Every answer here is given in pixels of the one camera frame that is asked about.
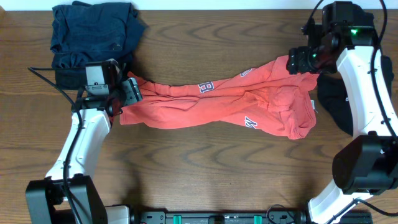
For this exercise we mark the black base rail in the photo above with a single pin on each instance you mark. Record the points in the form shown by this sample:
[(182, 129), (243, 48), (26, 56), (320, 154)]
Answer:
[(217, 217)]

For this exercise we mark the black logo shirt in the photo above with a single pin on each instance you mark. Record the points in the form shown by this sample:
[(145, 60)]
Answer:
[(333, 96)]

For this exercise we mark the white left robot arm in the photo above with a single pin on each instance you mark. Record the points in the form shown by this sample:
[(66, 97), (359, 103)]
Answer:
[(67, 194)]

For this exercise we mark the red graphic t-shirt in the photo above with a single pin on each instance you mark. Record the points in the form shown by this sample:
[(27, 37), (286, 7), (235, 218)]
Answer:
[(267, 98)]

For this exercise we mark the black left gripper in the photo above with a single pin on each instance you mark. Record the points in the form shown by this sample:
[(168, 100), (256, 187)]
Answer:
[(131, 91)]

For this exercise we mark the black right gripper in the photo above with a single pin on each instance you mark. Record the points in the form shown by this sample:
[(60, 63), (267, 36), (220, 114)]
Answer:
[(296, 61)]

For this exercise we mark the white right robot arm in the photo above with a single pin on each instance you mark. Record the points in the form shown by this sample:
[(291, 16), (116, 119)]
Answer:
[(347, 42)]

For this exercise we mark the navy blue folded shirt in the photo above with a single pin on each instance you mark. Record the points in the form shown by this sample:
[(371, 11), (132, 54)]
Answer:
[(85, 33)]

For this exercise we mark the black folded shirt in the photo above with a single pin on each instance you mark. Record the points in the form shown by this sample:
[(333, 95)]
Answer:
[(70, 78)]

